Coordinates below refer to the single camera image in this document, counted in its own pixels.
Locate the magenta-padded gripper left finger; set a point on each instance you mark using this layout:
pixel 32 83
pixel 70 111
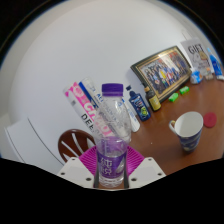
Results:
pixel 78 171

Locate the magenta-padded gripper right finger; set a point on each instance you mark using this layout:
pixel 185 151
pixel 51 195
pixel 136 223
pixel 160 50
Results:
pixel 145 171

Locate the clear purple-capped water bottle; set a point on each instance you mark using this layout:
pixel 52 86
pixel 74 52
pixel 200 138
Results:
pixel 112 156

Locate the dark wooden chair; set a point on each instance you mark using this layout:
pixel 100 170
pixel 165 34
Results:
pixel 71 145

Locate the white blue-capped lotion bottle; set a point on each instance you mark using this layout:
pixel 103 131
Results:
pixel 134 121

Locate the white refrigerator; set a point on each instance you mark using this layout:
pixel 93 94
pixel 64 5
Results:
pixel 30 143

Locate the blue starry-print paper cup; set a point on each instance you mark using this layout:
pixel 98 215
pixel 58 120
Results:
pixel 190 136

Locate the dark blue pump bottle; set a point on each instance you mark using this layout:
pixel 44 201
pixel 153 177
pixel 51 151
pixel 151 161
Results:
pixel 140 106

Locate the pink shuttlecock tube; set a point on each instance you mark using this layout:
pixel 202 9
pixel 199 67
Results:
pixel 80 103

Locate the amber pump bottle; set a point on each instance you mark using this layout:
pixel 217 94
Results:
pixel 154 101

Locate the white green-blue shuttlecock tube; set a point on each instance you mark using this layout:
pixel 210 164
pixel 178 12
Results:
pixel 90 90

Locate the flat round red coaster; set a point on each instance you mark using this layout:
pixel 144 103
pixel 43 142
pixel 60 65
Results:
pixel 210 120

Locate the framed group photo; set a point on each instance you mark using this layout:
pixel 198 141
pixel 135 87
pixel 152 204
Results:
pixel 163 73

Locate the small beige snack packet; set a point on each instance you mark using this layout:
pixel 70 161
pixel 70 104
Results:
pixel 209 76

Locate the blue detergent bottle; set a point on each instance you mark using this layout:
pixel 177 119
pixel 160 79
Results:
pixel 216 65

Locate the white paper gift bag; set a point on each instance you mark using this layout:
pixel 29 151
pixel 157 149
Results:
pixel 196 53

